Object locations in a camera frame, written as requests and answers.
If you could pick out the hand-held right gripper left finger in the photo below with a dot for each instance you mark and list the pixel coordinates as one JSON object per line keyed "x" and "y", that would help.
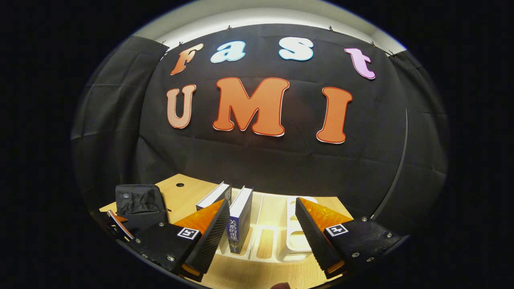
{"x": 213, "y": 237}

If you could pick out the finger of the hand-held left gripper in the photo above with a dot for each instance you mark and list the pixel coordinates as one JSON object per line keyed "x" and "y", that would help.
{"x": 119, "y": 224}

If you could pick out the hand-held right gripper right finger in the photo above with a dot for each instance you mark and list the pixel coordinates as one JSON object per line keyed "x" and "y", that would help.
{"x": 311, "y": 237}

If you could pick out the cream plastic bookshelf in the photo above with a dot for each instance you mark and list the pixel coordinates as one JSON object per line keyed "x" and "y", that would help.
{"x": 299, "y": 247}

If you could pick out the blue book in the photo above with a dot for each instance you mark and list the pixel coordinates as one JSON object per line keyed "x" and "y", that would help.
{"x": 239, "y": 228}

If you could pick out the black schoolbag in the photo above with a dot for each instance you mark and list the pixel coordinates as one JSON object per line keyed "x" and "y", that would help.
{"x": 138, "y": 204}

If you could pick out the white portrait cover book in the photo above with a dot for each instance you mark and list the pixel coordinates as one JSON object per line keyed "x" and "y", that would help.
{"x": 213, "y": 196}

